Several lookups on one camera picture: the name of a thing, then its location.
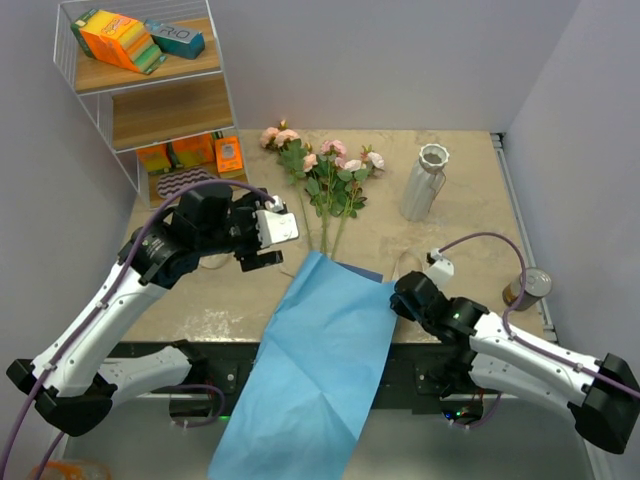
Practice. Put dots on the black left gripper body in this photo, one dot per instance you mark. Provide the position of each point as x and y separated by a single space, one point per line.
239 233

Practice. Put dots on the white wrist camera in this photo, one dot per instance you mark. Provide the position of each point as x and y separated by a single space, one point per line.
439 269
275 224

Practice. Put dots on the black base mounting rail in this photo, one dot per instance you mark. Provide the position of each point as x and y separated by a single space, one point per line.
400 380

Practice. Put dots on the teal toothpaste box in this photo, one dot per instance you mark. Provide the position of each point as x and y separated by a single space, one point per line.
176 40

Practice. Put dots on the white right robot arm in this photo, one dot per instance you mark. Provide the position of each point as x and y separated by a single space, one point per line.
600 395

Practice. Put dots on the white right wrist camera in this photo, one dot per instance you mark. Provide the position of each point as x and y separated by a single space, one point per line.
439 269

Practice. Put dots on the pink artificial flower bouquet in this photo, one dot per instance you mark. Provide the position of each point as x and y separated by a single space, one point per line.
325 179

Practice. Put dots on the yellow orange sponge pack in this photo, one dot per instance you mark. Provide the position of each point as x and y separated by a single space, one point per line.
177 154

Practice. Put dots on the orange box on lower shelf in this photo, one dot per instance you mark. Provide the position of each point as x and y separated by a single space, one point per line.
228 156

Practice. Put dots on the white ribbed ceramic vase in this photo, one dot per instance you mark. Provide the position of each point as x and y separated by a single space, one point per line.
425 181

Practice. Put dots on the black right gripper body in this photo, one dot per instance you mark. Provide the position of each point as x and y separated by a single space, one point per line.
401 308

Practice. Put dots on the white wire wooden shelf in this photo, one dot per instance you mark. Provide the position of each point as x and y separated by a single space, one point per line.
181 99

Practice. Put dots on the orange plastic bag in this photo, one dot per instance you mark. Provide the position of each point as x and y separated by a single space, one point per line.
72 469

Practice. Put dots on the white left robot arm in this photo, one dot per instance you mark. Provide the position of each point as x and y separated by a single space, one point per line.
75 383

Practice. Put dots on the blue wrapping paper sheet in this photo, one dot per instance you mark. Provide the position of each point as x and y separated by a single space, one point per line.
317 371

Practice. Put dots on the purple wavy striped pad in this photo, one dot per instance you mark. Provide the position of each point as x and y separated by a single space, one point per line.
170 183

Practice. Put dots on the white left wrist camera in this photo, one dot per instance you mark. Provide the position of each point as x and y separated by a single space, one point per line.
275 224

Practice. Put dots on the metal tin can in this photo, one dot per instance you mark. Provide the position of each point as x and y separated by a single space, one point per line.
538 284

